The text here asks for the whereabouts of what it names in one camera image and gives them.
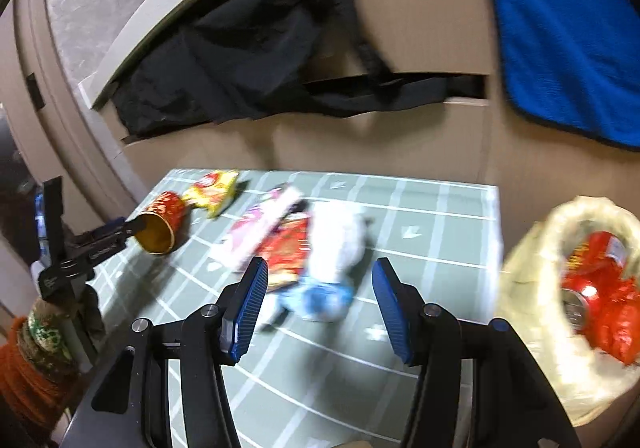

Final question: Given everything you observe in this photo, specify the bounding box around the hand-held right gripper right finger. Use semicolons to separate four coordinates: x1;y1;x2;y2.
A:
372;257;583;448

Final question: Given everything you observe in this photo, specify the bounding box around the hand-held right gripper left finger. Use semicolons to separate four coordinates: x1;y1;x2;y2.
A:
60;257;269;448

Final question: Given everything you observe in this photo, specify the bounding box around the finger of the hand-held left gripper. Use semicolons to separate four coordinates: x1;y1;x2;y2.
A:
79;233;134;275
75;219;144;247

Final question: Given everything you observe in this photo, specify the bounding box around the red gold paper cup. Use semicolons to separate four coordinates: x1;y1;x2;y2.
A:
129;191;191;255

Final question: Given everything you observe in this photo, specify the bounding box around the red gold patterned packet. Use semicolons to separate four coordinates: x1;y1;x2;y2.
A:
250;213;311;291

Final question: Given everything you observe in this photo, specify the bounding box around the white and blue plastic wrapper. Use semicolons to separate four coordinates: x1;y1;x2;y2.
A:
262;201;373;326

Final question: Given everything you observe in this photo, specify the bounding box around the pink white long packet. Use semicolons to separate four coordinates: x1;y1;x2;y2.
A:
220;184;301;274

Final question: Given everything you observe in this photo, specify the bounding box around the yellow red snack bag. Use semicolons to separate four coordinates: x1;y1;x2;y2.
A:
181;169;240;219

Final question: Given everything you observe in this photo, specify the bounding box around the red drink can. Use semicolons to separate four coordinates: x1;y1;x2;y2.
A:
560;233;628;329

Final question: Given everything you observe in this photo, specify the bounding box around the red foil wrapper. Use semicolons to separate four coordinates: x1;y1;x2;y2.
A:
585;278;640;366

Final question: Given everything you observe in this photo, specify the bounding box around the green checked tablecloth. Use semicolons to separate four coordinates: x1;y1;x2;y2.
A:
87;169;501;448

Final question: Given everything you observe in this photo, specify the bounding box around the orange knitted cloth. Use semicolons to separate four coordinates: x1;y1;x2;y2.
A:
0;318;76;429

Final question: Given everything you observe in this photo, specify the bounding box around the white stone countertop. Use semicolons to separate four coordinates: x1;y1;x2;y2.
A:
79;0;351;110

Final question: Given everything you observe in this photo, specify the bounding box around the black cloth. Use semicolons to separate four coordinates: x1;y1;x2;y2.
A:
112;0;488;139

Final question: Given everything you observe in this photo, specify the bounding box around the blue towel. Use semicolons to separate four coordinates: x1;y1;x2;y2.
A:
475;0;640;151

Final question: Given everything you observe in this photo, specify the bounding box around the dark door frame plate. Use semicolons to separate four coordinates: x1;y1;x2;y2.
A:
26;73;45;110

